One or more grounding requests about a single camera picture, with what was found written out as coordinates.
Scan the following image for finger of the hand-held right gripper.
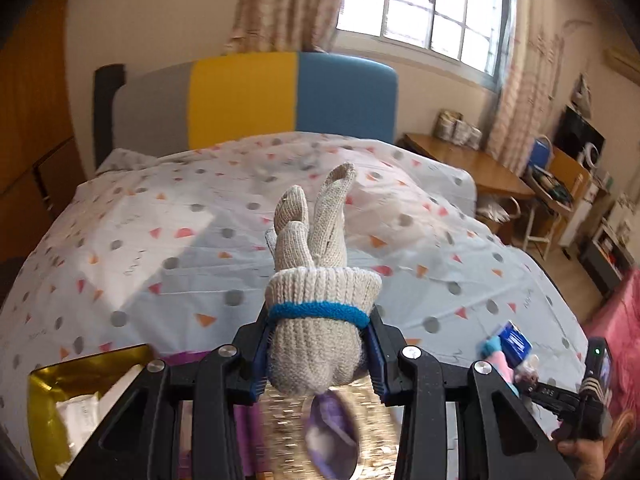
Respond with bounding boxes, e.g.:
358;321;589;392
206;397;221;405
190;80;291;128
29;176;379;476
520;381;583;428

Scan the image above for black television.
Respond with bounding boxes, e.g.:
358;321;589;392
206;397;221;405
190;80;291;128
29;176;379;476
555;105;607;167

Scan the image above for blue folding chair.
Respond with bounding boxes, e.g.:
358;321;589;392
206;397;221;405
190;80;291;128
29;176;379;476
529;135;554;172

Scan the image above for blue plush glove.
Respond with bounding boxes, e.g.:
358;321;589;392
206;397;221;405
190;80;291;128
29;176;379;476
477;336;504;362

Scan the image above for grey shelf unit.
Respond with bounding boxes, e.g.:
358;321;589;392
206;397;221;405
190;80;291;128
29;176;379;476
580;225;637;297

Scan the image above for window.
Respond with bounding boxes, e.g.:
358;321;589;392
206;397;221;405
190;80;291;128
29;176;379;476
336;0;516;92

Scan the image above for clear plastic wrapper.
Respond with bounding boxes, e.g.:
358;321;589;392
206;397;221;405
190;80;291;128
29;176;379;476
56;392;110;457

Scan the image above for wooden wardrobe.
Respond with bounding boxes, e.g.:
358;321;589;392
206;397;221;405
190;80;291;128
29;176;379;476
0;0;96;263

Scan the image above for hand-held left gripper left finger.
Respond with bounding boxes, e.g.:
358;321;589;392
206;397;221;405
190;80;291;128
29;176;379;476
62;305;274;480

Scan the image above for purple glossy pouch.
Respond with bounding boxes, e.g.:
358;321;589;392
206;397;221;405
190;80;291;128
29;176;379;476
304;392;361;480

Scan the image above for patterned curtain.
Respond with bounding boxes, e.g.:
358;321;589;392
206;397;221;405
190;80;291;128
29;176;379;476
225;0;351;54
487;0;568;162

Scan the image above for pink face mask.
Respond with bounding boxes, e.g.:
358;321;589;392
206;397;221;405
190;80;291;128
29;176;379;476
492;352;517;386

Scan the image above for pink bedspread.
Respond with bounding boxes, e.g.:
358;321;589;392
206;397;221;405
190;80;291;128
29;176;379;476
582;267;640;461

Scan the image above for white knit gloves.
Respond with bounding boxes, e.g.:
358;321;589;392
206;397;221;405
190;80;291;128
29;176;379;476
264;161;383;395

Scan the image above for grey yellow blue headboard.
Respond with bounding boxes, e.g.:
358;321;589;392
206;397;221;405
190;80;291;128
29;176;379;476
94;51;399;171

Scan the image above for blue tissue packet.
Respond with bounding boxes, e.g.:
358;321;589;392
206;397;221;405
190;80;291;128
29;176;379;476
500;321;534;361

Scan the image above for gold glitter tray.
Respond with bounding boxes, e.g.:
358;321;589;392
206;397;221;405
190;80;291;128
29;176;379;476
27;344;406;480

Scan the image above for green black tool bag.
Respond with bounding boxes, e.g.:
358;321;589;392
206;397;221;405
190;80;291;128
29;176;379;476
532;167;572;207

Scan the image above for purple cloth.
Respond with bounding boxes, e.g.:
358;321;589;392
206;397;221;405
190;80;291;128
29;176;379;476
164;351;262;478

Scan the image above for white small fridge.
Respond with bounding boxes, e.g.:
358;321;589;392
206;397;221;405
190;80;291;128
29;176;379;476
559;180;602;249

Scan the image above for wooden desk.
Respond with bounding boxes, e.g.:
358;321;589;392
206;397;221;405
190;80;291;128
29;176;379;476
402;132;537;242

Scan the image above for white handled bag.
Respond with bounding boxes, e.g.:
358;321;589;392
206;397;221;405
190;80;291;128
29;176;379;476
475;195;522;227

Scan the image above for person's right hand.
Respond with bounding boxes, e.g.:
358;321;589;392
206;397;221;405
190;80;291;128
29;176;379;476
555;437;610;480

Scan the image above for clear desk organizer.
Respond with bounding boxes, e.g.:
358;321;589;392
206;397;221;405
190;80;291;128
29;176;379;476
437;110;484;150

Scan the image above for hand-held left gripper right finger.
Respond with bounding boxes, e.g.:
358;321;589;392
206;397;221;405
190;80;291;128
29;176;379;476
362;309;576;480

